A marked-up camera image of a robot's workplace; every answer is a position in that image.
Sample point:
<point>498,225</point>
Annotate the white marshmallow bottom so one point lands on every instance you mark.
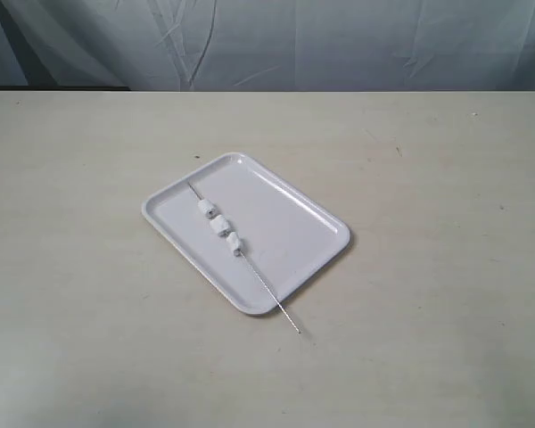
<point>235,244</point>

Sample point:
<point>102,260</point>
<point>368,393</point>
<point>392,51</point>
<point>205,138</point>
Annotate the white marshmallow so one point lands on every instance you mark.
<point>220,225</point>
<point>207,208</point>
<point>235,244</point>

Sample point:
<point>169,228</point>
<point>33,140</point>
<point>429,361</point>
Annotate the white marshmallow top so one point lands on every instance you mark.
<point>207,208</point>

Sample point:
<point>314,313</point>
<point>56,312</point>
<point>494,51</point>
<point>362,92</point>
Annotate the thin metal skewer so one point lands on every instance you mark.
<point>251,267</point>

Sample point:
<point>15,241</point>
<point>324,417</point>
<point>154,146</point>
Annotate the white rectangular plastic tray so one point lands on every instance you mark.
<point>287,236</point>

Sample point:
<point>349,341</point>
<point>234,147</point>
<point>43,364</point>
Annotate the grey-blue fabric backdrop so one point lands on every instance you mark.
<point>268,45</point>

